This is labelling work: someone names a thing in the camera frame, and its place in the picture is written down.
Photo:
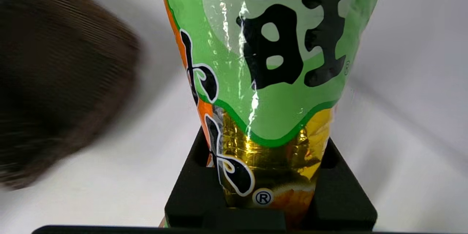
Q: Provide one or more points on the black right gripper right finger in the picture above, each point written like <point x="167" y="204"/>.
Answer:
<point x="340" y="197"/>

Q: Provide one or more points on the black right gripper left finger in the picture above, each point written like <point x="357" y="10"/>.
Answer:
<point x="193" y="193"/>

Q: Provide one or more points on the orange green snack bag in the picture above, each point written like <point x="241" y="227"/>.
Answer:
<point x="278" y="44"/>

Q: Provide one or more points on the dark brown wicker basket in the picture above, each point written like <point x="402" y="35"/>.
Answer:
<point x="55" y="80"/>

